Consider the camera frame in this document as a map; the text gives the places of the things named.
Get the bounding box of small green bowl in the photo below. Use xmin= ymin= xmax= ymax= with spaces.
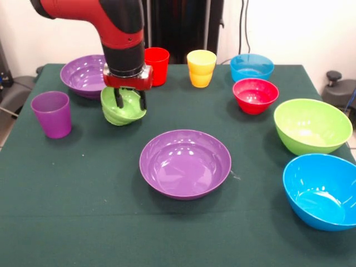
xmin=100 ymin=86 xmax=147 ymax=126

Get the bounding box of large purple bowl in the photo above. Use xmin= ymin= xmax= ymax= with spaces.
xmin=139 ymin=129 xmax=232 ymax=201
xmin=60 ymin=54 xmax=108 ymax=100

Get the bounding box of dark grey equipment base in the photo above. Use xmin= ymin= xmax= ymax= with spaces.
xmin=322 ymin=70 xmax=356 ymax=110
xmin=0 ymin=75 xmax=38 ymax=119

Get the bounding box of small red bowl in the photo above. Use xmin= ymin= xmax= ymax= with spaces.
xmin=232 ymin=78 xmax=280 ymax=116

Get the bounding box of large green bowl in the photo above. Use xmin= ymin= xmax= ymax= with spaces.
xmin=273 ymin=98 xmax=354 ymax=156

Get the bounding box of yellow cup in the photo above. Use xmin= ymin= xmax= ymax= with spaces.
xmin=186 ymin=50 xmax=217 ymax=88

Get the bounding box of dark green tablecloth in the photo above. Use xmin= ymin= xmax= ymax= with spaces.
xmin=0 ymin=63 xmax=356 ymax=267

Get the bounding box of black wall cable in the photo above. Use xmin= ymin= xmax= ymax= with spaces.
xmin=238 ymin=0 xmax=244 ymax=56
xmin=244 ymin=0 xmax=251 ymax=54

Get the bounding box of small blue bowl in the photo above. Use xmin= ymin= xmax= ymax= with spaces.
xmin=229 ymin=53 xmax=275 ymax=83

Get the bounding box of red cup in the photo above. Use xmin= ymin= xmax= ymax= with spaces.
xmin=144 ymin=47 xmax=170 ymax=87

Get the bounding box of large blue bowl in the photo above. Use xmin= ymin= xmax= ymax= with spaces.
xmin=282 ymin=153 xmax=356 ymax=232

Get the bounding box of black equipment rack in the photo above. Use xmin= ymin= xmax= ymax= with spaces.
xmin=0 ymin=38 xmax=14 ymax=92

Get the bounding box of purple cup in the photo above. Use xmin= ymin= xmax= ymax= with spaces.
xmin=30 ymin=91 xmax=72 ymax=140

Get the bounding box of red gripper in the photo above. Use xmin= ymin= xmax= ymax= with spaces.
xmin=102 ymin=63 xmax=154 ymax=111

